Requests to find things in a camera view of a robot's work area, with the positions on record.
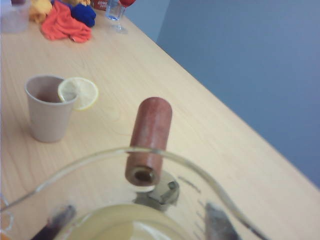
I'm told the blue cloth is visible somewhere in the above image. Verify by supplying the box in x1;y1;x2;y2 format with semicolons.
69;2;97;28

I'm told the wine glass with orange juice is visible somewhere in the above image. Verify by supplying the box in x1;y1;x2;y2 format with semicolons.
0;193;15;240

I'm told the small clear glass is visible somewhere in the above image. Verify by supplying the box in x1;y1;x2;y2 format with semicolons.
104;0;125;21

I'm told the red box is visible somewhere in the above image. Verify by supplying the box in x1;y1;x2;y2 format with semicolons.
91;0;110;11

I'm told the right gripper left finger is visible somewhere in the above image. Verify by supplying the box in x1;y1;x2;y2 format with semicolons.
31;204;78;240

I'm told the orange cloth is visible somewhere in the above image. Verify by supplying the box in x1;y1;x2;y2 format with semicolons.
41;1;93;43

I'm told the wine glass with red drink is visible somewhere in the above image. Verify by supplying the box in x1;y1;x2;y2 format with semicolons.
109;0;138;35

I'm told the yellow cloth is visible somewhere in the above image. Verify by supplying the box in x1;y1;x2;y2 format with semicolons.
28;0;53;25

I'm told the clear measuring cup wooden handle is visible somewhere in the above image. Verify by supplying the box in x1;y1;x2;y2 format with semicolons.
0;96;271;240

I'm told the beige paper cup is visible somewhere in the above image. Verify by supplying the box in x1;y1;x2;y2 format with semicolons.
24;74;80;143

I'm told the lemon slice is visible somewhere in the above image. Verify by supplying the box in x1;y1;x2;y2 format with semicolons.
57;76;99;112

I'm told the translucent plastic container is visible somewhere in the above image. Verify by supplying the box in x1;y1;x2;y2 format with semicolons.
0;0;31;34

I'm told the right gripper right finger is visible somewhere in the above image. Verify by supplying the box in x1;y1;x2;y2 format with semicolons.
204;202;243;240

